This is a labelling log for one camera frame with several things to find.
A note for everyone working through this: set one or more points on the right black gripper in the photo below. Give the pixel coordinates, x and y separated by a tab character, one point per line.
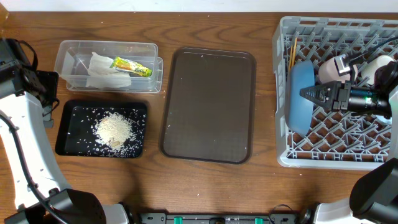
336	96

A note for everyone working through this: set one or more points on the pink bowl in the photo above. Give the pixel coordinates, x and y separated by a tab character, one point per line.
337	69

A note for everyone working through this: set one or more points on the large dark blue plate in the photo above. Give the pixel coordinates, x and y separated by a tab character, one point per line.
298	110

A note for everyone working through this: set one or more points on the cream cup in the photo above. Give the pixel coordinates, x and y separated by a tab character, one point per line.
370	69

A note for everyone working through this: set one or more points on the wooden chopstick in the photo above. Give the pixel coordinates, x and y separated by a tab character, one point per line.
293	58
291	55

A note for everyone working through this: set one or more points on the white napkin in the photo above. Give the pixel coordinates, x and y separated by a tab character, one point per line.
101	75

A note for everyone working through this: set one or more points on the yellow green snack wrapper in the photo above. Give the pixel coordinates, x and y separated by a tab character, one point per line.
125	65

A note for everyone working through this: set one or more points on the white rice food scraps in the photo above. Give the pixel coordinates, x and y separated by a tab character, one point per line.
113	130

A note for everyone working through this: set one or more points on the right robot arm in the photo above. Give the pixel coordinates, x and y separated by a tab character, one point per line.
373	198

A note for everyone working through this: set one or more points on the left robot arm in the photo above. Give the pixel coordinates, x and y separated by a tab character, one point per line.
43	195

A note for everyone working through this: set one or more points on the grey dishwasher rack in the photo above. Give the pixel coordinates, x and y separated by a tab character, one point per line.
335	140

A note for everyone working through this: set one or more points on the clear plastic waste bin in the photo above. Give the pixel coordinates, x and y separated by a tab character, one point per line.
74	56

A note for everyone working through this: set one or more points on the black food waste tray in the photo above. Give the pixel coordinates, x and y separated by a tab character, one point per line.
62	130

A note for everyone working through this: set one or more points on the dark brown serving tray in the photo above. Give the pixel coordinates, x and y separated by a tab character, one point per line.
209	108

